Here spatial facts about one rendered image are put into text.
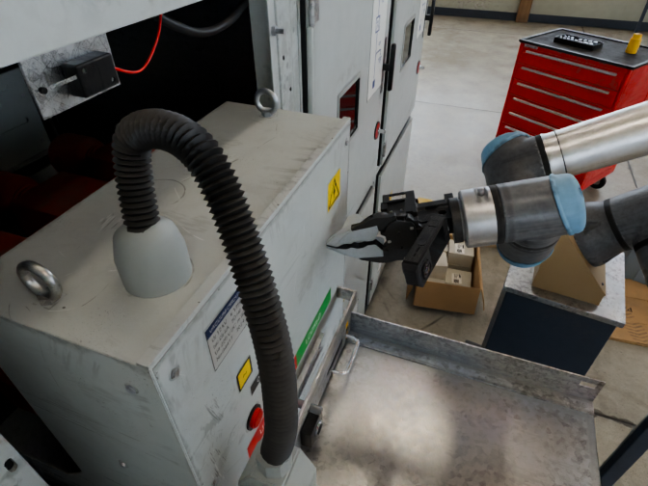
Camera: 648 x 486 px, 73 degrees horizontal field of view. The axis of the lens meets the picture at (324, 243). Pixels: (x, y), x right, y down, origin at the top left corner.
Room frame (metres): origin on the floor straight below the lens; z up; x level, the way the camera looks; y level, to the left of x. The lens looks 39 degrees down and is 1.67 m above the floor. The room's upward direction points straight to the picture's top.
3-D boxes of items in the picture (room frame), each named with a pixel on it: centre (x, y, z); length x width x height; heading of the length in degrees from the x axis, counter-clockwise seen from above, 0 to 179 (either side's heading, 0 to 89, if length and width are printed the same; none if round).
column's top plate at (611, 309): (1.01, -0.76, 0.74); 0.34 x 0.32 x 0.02; 152
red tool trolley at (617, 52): (2.80, -1.63, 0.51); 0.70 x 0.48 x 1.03; 37
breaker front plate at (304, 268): (0.42, 0.04, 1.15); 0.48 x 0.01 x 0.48; 159
